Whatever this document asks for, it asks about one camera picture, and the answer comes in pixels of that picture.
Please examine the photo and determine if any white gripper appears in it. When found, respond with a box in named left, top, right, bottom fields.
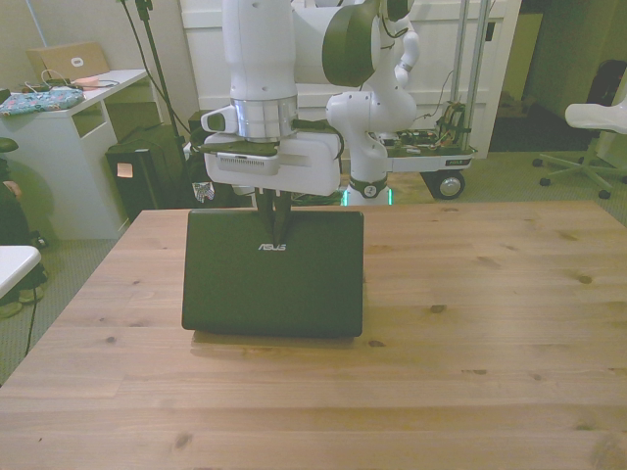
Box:
left=204, top=135, right=343, bottom=244

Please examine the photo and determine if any black Asus laptop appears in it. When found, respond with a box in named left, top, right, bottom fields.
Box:
left=180, top=209, right=366, bottom=339

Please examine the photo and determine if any black computer tower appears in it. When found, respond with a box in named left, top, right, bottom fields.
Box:
left=104, top=138, right=162, bottom=222

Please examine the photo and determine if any black tripod stand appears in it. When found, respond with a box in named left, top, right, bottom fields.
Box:
left=114, top=0, right=191, bottom=154

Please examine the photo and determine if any aluminium wheeled cart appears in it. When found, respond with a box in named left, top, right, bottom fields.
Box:
left=379, top=0, right=497, bottom=201

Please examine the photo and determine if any white desk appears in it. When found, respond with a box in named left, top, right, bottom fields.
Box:
left=0, top=68, right=164, bottom=242

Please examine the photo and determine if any white shoe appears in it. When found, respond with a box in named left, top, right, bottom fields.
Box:
left=17, top=284, right=46, bottom=306

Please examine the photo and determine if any patterned blue cloth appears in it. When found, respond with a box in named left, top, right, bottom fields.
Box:
left=0, top=84, right=85, bottom=118

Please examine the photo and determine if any white round table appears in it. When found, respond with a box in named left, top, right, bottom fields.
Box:
left=0, top=244, right=43, bottom=299

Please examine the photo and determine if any white swivel chair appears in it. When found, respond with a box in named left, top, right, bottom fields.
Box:
left=532, top=91, right=627, bottom=201

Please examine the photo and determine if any black office chair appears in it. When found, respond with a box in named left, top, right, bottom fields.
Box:
left=584, top=58, right=627, bottom=107

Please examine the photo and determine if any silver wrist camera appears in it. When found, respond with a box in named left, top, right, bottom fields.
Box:
left=215, top=151, right=281, bottom=179

